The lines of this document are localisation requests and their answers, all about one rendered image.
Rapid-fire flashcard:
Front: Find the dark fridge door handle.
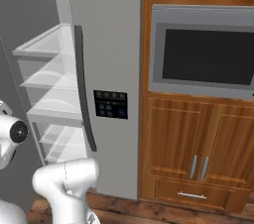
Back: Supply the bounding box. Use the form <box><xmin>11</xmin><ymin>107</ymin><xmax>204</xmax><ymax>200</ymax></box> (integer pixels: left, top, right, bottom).
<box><xmin>73</xmin><ymin>25</ymin><xmax>98</xmax><ymax>153</ymax></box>

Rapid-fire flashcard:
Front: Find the silver drawer handle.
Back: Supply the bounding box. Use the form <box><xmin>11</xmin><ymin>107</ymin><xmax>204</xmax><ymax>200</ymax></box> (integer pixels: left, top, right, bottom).
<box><xmin>177</xmin><ymin>191</ymin><xmax>208</xmax><ymax>200</ymax></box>

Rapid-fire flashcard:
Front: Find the clear fridge shelf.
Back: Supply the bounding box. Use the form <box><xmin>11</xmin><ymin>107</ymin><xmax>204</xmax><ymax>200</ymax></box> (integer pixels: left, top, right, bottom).
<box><xmin>38</xmin><ymin>123</ymin><xmax>91</xmax><ymax>165</ymax></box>
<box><xmin>26</xmin><ymin>88</ymin><xmax>84</xmax><ymax>127</ymax></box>
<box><xmin>19</xmin><ymin>56</ymin><xmax>79</xmax><ymax>91</ymax></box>
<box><xmin>12</xmin><ymin>23</ymin><xmax>75</xmax><ymax>59</ymax></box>

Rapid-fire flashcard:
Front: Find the silver cupboard handle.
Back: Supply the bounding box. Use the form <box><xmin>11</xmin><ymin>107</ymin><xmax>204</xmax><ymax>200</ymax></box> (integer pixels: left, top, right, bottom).
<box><xmin>199</xmin><ymin>156</ymin><xmax>210</xmax><ymax>181</ymax></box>
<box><xmin>189</xmin><ymin>154</ymin><xmax>198</xmax><ymax>180</ymax></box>

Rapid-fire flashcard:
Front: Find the grey built-in microwave oven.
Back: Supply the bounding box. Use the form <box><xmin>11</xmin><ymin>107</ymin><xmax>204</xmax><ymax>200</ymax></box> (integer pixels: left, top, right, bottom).
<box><xmin>148</xmin><ymin>3</ymin><xmax>254</xmax><ymax>102</ymax></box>

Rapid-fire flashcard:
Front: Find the wooden drawer front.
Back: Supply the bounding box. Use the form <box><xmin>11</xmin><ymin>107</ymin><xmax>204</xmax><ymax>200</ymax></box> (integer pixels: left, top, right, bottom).
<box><xmin>154</xmin><ymin>177</ymin><xmax>253</xmax><ymax>213</ymax></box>

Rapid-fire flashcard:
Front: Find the grey fridge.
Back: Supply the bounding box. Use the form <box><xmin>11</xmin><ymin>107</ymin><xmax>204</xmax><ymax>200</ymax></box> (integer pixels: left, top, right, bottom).
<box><xmin>0</xmin><ymin>0</ymin><xmax>144</xmax><ymax>201</ymax></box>

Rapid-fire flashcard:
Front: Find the wooden cupboard unit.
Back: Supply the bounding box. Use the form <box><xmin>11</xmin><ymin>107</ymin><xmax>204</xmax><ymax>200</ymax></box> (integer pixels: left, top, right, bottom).
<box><xmin>138</xmin><ymin>0</ymin><xmax>254</xmax><ymax>215</ymax></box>

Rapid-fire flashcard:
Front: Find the grey fridge door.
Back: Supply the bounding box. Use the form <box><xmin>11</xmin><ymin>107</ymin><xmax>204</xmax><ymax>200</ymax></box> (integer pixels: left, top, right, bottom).
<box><xmin>64</xmin><ymin>0</ymin><xmax>144</xmax><ymax>201</ymax></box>

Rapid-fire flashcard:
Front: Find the wooden cupboard door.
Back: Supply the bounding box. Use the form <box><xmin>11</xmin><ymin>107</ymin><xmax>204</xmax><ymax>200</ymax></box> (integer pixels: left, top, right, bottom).
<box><xmin>203</xmin><ymin>102</ymin><xmax>254</xmax><ymax>190</ymax></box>
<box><xmin>147</xmin><ymin>98</ymin><xmax>213</xmax><ymax>180</ymax></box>

